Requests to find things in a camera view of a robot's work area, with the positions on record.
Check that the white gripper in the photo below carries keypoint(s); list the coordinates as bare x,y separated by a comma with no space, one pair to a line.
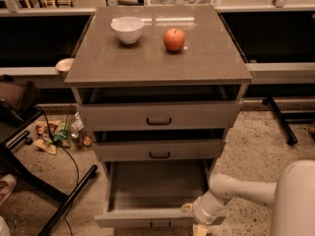
201,211

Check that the grey bottom drawer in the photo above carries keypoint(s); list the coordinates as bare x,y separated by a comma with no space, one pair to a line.
151,193

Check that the grey drawer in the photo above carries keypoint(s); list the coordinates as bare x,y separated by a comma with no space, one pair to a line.
159,108
159,144
151,193

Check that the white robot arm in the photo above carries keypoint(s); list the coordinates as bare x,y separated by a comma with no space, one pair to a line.
291,199

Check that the grey middle drawer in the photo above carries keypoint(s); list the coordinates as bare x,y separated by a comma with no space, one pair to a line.
159,144

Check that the grey top drawer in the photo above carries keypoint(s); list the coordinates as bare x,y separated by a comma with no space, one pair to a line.
159,108

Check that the grey drawer cabinet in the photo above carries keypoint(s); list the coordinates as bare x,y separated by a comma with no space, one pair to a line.
208,56

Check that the black rolling stand leg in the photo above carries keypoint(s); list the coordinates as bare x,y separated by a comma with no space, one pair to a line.
287,117

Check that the snack packets pile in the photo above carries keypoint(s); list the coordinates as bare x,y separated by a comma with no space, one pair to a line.
54,134

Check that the red apple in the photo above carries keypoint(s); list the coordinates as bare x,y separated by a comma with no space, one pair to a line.
174,39

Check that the white shoe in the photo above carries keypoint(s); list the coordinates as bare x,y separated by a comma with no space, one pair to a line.
7,186

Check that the white ceramic bowl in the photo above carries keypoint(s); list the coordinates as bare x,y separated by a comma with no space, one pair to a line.
127,29

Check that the small beige dish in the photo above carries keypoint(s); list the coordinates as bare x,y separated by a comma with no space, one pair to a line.
64,65

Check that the brown bag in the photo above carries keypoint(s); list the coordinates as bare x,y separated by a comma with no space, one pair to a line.
16,99

